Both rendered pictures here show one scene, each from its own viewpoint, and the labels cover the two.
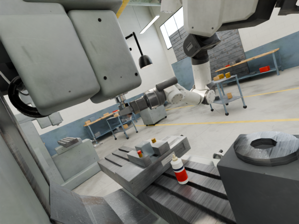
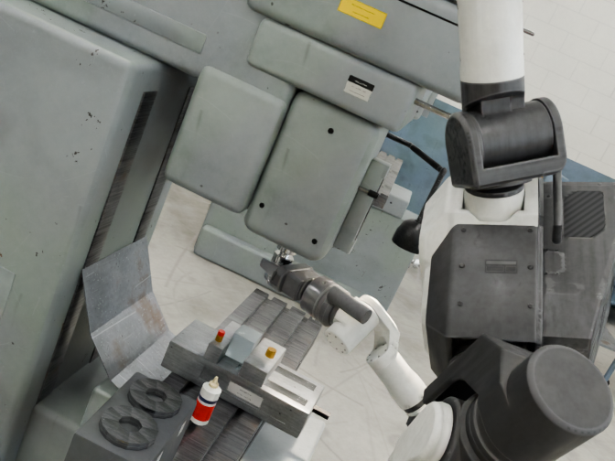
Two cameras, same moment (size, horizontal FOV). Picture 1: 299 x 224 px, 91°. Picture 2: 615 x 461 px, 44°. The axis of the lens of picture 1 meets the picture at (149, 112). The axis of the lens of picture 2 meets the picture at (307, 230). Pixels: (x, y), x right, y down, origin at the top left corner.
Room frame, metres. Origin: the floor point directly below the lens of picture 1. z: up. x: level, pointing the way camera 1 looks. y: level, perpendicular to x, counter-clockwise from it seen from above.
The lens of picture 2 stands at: (-0.51, -0.96, 1.84)
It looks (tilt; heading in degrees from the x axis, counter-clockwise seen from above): 17 degrees down; 41
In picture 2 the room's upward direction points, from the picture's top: 24 degrees clockwise
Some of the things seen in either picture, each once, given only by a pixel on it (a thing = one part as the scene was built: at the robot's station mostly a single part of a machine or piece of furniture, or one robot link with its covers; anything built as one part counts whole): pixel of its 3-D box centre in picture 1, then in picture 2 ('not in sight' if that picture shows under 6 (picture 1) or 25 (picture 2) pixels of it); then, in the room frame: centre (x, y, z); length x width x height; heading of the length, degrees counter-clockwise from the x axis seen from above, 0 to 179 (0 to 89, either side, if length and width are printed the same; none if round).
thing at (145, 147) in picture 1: (144, 149); (243, 344); (0.64, 0.09, 1.04); 0.06 x 0.05 x 0.06; 33
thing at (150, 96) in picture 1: (143, 103); (307, 289); (0.67, 0.01, 1.23); 0.13 x 0.12 x 0.10; 9
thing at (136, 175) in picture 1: (153, 155); (247, 369); (0.66, 0.06, 0.99); 0.35 x 0.15 x 0.11; 123
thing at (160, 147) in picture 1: (154, 146); (263, 361); (0.67, 0.04, 1.02); 0.15 x 0.06 x 0.04; 33
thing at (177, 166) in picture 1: (178, 167); (207, 398); (0.49, -0.02, 0.99); 0.04 x 0.04 x 0.11
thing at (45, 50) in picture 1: (53, 71); (240, 134); (0.55, 0.26, 1.47); 0.24 x 0.19 x 0.26; 34
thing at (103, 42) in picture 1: (102, 60); (318, 172); (0.66, 0.10, 1.47); 0.21 x 0.19 x 0.32; 34
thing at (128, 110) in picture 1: (126, 111); (270, 268); (0.63, 0.09, 1.23); 0.06 x 0.02 x 0.03; 99
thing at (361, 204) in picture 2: not in sight; (361, 205); (0.72, 0.01, 1.45); 0.04 x 0.04 x 0.21; 34
